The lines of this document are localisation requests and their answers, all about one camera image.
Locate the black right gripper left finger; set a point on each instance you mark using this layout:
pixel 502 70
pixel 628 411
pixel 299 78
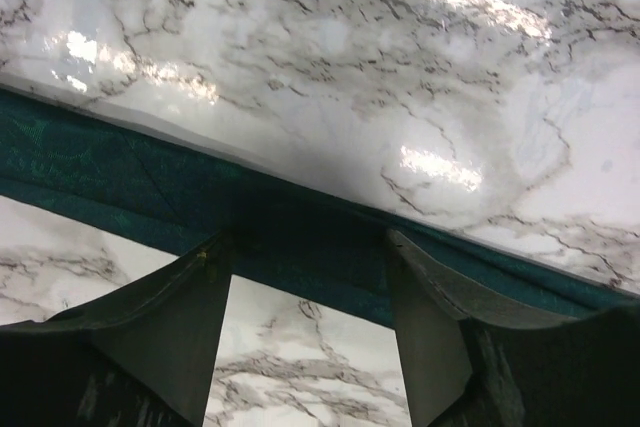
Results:
pixel 142 355

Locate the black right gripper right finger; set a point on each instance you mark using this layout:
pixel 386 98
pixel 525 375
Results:
pixel 471 356

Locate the dark green necktie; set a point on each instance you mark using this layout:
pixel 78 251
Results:
pixel 304 242

